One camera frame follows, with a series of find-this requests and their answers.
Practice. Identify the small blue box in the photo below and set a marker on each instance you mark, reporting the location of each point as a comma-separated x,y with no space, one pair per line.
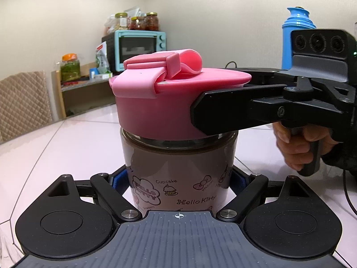
92,73

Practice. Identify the blue thermos flask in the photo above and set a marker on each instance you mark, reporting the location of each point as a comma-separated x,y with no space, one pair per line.
290,39

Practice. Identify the short jar with red contents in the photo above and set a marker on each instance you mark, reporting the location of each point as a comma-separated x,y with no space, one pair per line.
137,23

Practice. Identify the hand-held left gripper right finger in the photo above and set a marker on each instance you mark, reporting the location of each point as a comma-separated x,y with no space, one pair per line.
240,183

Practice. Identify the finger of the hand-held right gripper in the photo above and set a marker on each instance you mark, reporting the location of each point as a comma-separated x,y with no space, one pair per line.
237,109
265,74

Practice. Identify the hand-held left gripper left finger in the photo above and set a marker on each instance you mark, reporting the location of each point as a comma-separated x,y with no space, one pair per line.
117,184

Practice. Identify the small white and green box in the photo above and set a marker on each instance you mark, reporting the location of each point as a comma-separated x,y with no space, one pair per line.
103,75

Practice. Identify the tall jar with red contents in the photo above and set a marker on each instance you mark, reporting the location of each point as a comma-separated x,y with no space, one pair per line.
152,21

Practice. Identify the quilted beige chair back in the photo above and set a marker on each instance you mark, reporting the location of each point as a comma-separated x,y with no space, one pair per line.
25,106

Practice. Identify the green and white packet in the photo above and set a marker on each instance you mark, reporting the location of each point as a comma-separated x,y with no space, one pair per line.
101,58

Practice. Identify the pink cartoon print bottle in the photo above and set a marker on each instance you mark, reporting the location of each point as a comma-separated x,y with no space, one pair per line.
178,170

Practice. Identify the glass jar with pale contents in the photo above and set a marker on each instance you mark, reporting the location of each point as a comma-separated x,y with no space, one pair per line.
121,21

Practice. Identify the teal toaster oven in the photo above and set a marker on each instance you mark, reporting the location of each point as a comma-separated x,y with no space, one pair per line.
136,50

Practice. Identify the pink bottle cap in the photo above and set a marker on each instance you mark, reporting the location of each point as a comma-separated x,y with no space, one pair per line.
156,103

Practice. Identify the wooden shelf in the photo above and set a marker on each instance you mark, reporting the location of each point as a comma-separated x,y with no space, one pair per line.
83,97

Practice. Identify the person's right hand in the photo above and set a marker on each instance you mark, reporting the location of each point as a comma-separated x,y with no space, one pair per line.
292,148

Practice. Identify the white plastic bag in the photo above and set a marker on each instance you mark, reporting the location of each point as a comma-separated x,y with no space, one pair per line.
136,11

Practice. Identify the pickle jar with orange lid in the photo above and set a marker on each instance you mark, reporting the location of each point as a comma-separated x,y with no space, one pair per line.
70,68

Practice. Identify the person's right forearm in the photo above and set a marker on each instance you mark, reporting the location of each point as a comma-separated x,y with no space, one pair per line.
340,156

